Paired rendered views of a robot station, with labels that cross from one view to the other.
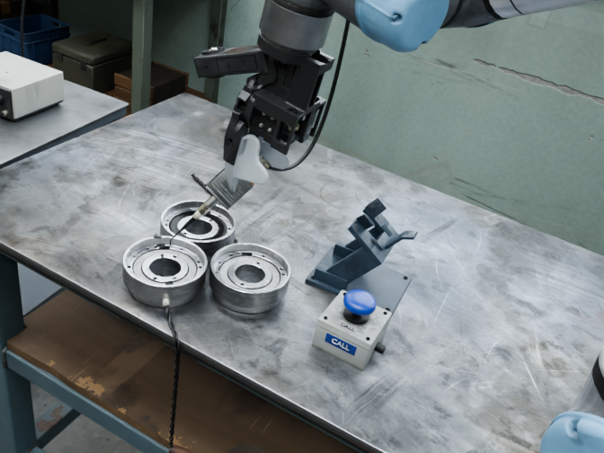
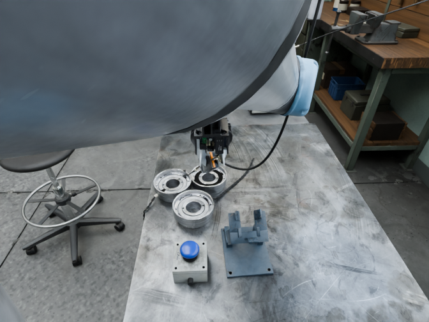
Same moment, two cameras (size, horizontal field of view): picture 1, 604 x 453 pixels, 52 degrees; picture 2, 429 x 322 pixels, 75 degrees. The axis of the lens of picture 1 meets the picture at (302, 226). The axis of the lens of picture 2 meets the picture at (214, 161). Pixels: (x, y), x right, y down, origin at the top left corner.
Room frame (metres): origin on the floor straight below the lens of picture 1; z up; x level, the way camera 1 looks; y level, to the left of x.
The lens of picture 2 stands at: (0.48, -0.42, 1.36)
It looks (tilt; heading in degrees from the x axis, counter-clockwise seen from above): 38 degrees down; 66
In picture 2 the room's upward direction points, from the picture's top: straight up
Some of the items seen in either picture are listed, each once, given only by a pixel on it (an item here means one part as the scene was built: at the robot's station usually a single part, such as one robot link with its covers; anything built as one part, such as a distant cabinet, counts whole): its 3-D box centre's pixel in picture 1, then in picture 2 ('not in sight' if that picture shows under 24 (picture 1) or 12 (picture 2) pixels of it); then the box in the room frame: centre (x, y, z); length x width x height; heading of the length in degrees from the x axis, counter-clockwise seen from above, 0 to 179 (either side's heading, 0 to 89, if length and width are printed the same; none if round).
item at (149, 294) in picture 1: (164, 272); (173, 185); (0.61, 0.16, 0.82); 0.10 x 0.10 x 0.04
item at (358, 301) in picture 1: (356, 312); (189, 253); (0.58, -0.09, 0.85); 0.04 x 0.04 x 0.05
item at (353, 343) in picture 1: (356, 330); (190, 263); (0.57, -0.09, 0.82); 0.08 x 0.07 x 0.05; 68
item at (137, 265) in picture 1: (164, 272); (173, 186); (0.61, 0.16, 0.82); 0.08 x 0.08 x 0.02
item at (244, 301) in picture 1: (249, 279); (193, 209); (0.64, 0.05, 0.82); 0.10 x 0.10 x 0.04
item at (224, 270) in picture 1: (249, 279); (193, 209); (0.64, 0.05, 0.82); 0.08 x 0.08 x 0.02
